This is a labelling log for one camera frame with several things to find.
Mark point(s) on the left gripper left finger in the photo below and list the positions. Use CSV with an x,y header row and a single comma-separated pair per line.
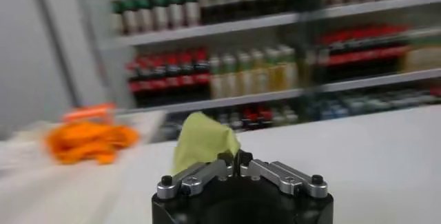
x,y
200,177

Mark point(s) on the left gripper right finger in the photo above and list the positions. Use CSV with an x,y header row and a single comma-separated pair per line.
x,y
282,180

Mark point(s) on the yellow-green T-shirt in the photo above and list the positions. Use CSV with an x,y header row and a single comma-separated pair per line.
x,y
203,139

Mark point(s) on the yellow tea bottle green label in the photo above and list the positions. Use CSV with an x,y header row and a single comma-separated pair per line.
x,y
244,79
259,77
216,84
274,75
230,80
290,72

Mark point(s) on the red cap cola bottle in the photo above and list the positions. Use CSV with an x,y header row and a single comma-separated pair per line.
x,y
186,80
145,84
172,81
201,78
158,82
133,85

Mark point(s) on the crumpled orange cloth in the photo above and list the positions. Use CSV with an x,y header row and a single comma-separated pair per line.
x,y
86,141

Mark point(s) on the orange and white box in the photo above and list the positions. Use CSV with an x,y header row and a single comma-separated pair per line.
x,y
89,112

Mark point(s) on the right drinks shelf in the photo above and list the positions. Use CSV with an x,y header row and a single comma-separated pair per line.
x,y
306,39

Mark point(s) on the green cap brown drink bottle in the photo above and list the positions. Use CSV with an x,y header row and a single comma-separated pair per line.
x,y
160,17
145,18
118,22
191,11
131,20
176,14

